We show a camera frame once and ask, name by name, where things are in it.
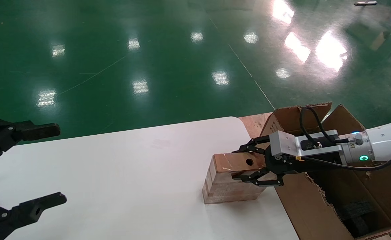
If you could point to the black foam block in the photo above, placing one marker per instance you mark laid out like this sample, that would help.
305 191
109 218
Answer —
359 213

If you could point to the grey table foot bar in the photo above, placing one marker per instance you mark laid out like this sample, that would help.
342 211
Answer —
365 3

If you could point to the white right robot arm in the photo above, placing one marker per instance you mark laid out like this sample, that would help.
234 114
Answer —
389 140

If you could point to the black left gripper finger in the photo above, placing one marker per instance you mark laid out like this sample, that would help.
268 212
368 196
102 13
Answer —
2 133
25 211

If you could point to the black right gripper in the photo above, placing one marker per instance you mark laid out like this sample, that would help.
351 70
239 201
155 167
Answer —
282 165

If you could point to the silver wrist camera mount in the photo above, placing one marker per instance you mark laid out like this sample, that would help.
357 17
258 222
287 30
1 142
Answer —
284 143

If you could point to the big open cardboard box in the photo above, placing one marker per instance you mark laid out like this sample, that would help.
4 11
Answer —
309 210

